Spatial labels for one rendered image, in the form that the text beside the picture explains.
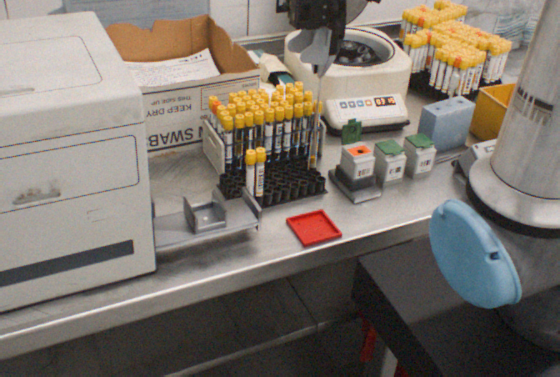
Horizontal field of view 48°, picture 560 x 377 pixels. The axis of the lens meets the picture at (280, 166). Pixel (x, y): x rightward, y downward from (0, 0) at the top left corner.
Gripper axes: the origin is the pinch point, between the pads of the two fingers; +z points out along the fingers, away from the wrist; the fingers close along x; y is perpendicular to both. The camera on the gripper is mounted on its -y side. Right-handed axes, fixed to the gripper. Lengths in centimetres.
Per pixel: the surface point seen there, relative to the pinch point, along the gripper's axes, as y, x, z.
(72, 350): 44, -30, 83
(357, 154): -5.3, 6.0, 14.3
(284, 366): -13, -23, 110
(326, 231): 4.5, 14.1, 21.8
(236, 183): 14.3, -0.3, 19.6
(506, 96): -46.5, -2.5, 14.9
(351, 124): -5.8, 2.1, 10.7
